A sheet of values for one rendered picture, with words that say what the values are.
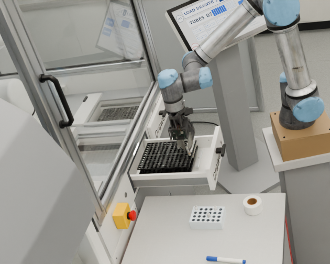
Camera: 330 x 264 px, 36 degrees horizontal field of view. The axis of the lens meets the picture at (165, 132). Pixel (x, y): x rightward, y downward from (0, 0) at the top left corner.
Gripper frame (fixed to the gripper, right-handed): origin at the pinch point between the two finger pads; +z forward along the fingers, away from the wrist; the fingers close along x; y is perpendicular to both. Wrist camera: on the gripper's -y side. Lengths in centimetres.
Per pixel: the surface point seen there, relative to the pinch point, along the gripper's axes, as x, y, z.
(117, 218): -20.7, 35.7, 4.7
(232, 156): -5, -93, 80
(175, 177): -4.0, 11.7, 6.1
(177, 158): -4.7, 2.5, 4.3
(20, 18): -24, 40, -76
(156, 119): -20.9, -27.0, 3.5
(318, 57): 50, -241, 93
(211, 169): 11.1, 11.3, 3.1
